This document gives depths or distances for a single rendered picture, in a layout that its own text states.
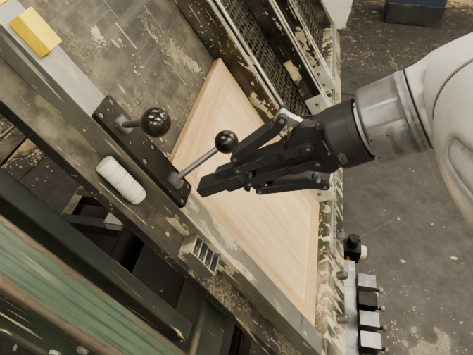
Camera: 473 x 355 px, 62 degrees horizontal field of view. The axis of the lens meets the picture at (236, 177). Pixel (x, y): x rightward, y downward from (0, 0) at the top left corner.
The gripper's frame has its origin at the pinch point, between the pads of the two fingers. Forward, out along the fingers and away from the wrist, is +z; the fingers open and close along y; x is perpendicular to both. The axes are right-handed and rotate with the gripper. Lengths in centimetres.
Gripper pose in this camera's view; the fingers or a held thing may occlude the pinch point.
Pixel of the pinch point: (221, 180)
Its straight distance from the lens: 54.9
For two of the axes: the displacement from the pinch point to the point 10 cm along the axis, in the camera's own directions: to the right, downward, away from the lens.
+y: 5.4, 6.7, 5.0
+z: -8.2, 2.9, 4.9
